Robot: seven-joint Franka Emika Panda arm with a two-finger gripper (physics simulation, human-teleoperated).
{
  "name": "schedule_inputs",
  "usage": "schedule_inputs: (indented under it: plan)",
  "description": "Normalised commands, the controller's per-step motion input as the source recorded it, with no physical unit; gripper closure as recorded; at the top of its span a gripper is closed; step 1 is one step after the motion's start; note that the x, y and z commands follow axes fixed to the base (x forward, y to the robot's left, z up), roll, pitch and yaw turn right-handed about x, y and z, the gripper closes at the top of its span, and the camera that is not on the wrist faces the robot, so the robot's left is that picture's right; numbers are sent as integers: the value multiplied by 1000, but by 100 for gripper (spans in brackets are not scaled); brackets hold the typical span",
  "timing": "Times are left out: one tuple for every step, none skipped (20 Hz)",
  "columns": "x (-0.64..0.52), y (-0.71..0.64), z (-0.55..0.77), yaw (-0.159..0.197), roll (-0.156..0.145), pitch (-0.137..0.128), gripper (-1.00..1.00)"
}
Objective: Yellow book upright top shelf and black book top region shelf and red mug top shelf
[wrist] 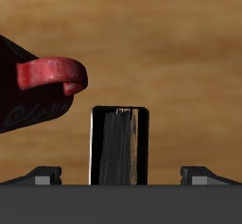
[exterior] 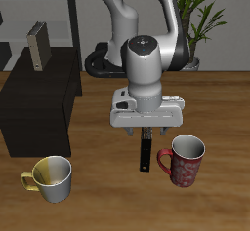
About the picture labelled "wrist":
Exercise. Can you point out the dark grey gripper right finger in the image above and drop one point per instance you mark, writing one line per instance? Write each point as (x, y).
(197, 175)

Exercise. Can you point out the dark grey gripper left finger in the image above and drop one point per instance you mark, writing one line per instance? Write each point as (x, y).
(44, 175)

